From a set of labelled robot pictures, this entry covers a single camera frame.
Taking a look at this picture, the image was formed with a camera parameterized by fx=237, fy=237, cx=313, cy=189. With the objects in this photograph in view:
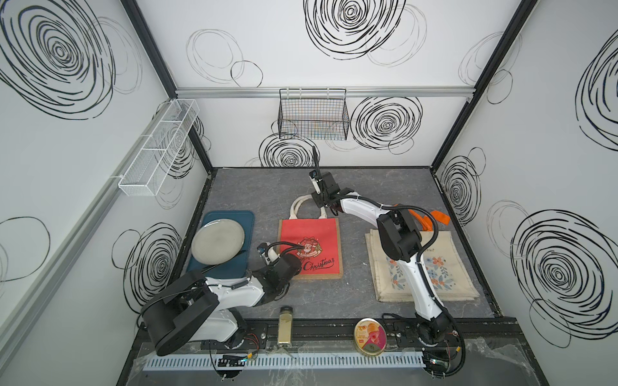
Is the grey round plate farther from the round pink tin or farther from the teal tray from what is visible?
the round pink tin

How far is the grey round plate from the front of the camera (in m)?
0.91

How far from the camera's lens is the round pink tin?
70 centimetres

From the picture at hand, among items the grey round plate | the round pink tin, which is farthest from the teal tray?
the round pink tin

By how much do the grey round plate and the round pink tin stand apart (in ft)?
1.69
